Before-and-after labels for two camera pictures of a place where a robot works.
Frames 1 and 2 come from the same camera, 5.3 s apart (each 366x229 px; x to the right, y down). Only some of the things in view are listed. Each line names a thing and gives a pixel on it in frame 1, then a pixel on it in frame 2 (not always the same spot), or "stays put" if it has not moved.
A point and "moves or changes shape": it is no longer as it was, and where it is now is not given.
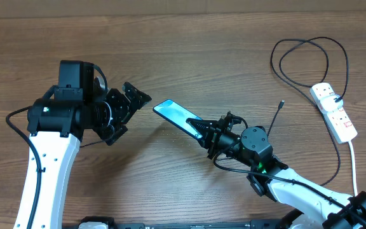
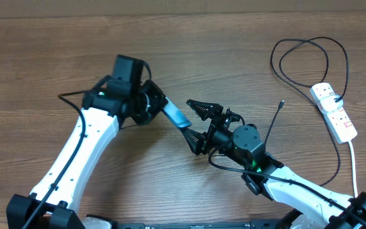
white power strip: [337, 120] stays put
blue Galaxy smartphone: [177, 114] moves or changes shape
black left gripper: [124, 107] to [158, 102]
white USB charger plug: [328, 104] stays put
